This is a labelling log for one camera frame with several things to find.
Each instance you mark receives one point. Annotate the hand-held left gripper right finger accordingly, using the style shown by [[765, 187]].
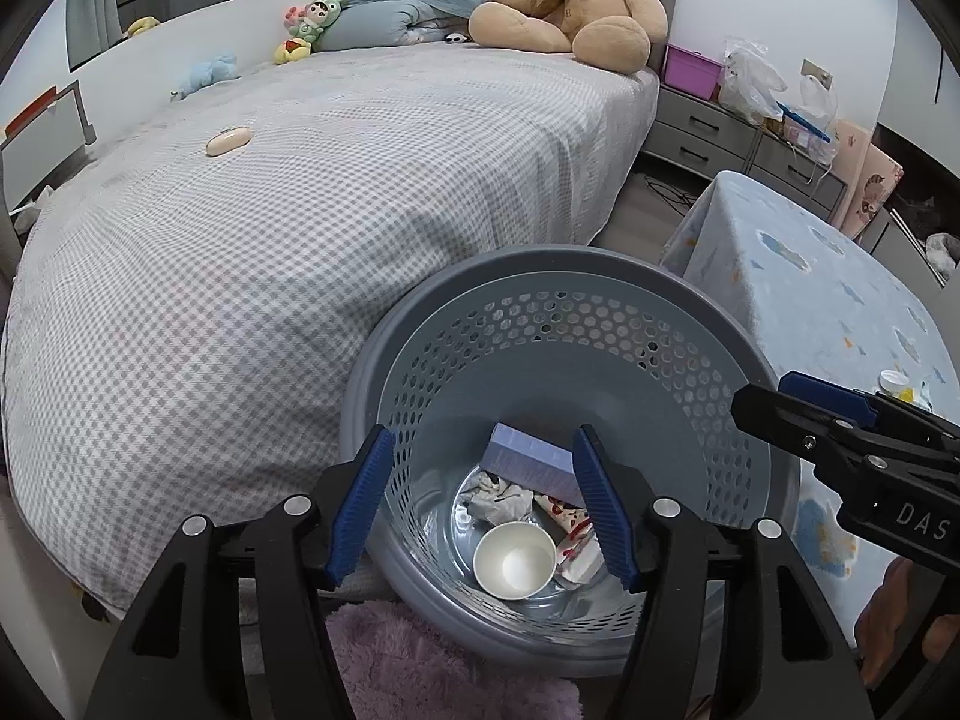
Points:
[[600, 510]]

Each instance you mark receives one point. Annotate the person's right hand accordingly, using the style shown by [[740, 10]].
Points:
[[892, 615]]

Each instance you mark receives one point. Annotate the light blue plush toy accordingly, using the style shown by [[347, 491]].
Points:
[[210, 75]]

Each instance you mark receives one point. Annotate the pink printed boards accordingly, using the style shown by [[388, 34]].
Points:
[[870, 180]]

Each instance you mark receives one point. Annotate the white wardrobe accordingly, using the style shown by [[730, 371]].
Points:
[[922, 30]]

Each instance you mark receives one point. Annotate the small purple box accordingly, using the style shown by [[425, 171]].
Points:
[[525, 461]]

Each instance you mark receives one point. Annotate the grey perforated plastic basket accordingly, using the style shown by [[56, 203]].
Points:
[[585, 330]]

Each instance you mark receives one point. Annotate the purple storage box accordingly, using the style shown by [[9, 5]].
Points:
[[694, 71]]

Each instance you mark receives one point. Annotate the printed blue tablecloth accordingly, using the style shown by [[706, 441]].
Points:
[[795, 292]]

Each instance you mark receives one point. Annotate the white plastic bag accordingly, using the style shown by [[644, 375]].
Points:
[[750, 82]]

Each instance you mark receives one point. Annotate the white paper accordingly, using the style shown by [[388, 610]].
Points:
[[499, 499]]

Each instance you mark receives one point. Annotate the light blue quilt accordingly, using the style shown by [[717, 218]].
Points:
[[390, 15]]

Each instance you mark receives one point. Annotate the red and white snack wrapper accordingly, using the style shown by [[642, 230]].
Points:
[[570, 540]]

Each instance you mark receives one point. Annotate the large tan teddy bear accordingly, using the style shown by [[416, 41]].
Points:
[[585, 0]]

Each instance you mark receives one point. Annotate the small white oval object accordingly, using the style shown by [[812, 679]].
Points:
[[229, 141]]

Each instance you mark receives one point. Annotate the blue stick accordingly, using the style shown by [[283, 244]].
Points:
[[802, 120]]

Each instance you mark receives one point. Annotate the grey nightstand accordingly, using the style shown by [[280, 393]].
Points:
[[697, 131], [787, 172]]

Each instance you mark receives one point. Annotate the small white bottle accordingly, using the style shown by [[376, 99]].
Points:
[[894, 382]]

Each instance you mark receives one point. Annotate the yellow plush toy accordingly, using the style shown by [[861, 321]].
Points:
[[142, 25]]

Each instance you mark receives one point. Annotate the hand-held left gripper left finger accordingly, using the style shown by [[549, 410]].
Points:
[[360, 510]]

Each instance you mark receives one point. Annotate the bed with grey checked sheet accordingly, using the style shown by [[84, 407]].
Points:
[[262, 277]]

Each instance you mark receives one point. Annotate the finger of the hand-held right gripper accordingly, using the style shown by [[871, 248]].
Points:
[[795, 424], [825, 394]]

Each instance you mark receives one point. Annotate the white paper cup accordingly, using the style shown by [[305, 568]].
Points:
[[514, 562]]

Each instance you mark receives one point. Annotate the wall socket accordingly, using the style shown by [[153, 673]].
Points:
[[817, 73]]

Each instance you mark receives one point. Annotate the white cloth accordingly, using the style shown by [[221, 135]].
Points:
[[943, 249]]

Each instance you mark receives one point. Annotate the small green plush doll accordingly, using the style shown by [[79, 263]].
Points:
[[315, 19]]

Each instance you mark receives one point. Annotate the clear plastic bag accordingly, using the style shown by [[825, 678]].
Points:
[[817, 101]]

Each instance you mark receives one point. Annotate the white panel with orange trim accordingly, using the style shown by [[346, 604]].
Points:
[[45, 142]]

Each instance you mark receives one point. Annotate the purple fluffy rug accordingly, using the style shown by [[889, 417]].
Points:
[[450, 667]]

